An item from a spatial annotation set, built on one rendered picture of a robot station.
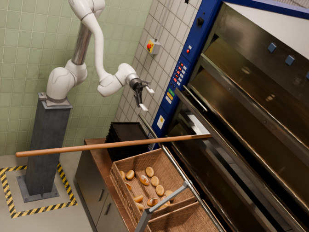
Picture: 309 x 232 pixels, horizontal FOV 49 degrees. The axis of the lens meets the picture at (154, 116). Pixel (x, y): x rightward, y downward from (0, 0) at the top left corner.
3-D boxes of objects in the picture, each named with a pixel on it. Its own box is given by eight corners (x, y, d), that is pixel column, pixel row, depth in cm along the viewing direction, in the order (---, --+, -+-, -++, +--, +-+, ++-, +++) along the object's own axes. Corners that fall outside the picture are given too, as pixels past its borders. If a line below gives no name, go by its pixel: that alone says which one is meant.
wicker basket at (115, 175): (156, 168, 309) (166, 145, 294) (188, 218, 272) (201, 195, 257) (107, 174, 282) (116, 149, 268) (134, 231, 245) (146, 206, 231)
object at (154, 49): (152, 49, 311) (156, 39, 306) (157, 55, 305) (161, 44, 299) (145, 48, 307) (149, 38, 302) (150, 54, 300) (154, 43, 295)
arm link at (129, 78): (135, 84, 239) (139, 89, 235) (123, 84, 234) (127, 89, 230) (139, 73, 234) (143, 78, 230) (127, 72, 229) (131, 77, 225)
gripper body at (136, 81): (141, 78, 230) (147, 85, 224) (138, 88, 235) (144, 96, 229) (132, 78, 226) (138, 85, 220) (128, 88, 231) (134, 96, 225)
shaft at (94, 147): (15, 159, 185) (16, 154, 184) (14, 155, 187) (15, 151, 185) (236, 135, 280) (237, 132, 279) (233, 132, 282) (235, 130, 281)
